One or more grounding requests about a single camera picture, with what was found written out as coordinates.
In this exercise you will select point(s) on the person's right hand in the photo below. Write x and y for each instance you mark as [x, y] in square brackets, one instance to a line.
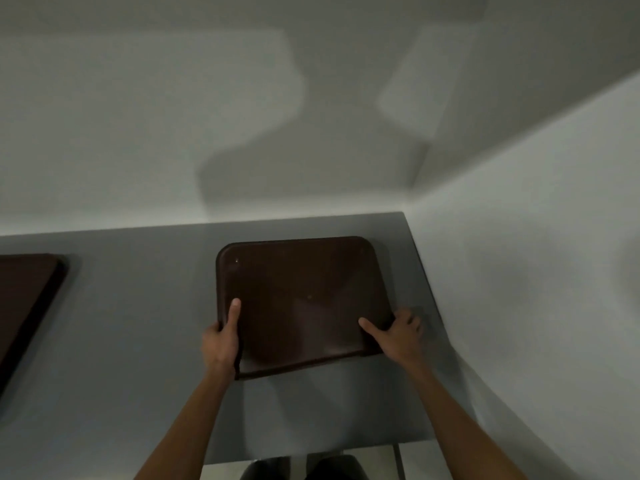
[397, 339]

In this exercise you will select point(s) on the person's left hand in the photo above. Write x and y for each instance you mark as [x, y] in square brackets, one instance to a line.
[220, 344]

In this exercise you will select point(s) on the person's right thumb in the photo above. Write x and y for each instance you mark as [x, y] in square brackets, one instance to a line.
[372, 328]

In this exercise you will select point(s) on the person's left thumb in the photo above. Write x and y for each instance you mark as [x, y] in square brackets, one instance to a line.
[233, 314]

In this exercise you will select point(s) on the dark brown plastic tray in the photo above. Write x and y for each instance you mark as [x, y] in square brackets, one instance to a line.
[25, 314]
[300, 304]

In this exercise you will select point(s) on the person's right forearm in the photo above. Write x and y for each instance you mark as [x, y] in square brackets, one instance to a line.
[455, 419]

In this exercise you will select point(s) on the person's left forearm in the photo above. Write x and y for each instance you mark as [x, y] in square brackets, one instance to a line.
[185, 424]

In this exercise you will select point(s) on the grey metal table leg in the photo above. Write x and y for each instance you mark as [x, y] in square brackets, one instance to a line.
[398, 462]

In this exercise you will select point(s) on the person's dark trousers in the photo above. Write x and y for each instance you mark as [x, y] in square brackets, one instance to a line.
[310, 468]

